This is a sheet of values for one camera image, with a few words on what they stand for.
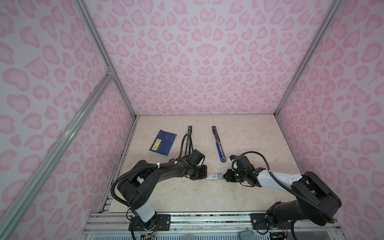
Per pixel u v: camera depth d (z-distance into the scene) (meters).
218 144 1.01
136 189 0.45
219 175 0.88
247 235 0.68
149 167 0.50
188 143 1.04
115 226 0.74
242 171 0.74
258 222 0.73
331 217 0.42
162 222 0.73
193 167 0.75
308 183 0.49
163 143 1.04
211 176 0.87
